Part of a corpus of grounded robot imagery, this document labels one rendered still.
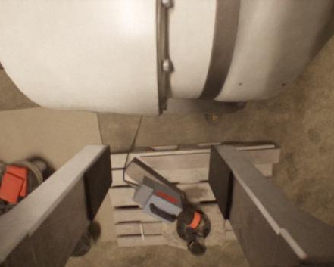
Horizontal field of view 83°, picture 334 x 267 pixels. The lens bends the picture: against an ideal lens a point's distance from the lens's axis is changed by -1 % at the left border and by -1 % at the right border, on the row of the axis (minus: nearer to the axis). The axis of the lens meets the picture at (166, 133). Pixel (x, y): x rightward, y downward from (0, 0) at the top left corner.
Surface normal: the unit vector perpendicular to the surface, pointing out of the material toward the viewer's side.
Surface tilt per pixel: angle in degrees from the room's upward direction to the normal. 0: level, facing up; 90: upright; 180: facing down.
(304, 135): 0
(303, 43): 48
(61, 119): 0
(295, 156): 0
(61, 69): 28
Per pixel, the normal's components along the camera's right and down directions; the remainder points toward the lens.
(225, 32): 0.01, 0.46
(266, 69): 0.00, 0.90
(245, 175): 0.00, -0.97
